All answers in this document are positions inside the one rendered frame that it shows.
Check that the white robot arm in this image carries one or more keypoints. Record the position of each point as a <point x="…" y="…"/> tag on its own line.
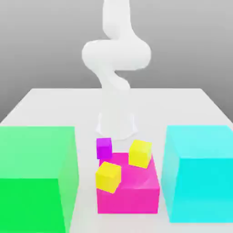
<point x="116" y="54"/>

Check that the small purple cube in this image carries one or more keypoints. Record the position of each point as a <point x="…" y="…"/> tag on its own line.
<point x="103" y="149"/>

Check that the small yellow cube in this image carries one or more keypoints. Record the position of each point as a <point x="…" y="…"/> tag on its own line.
<point x="108" y="177"/>
<point x="139" y="153"/>

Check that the large pink box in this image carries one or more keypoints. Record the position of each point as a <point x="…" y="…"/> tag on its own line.
<point x="134" y="196"/>

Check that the large cyan box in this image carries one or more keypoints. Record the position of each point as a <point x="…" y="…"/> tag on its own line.
<point x="200" y="182"/>

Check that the large green box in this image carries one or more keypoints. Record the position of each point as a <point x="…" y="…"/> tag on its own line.
<point x="31" y="182"/>

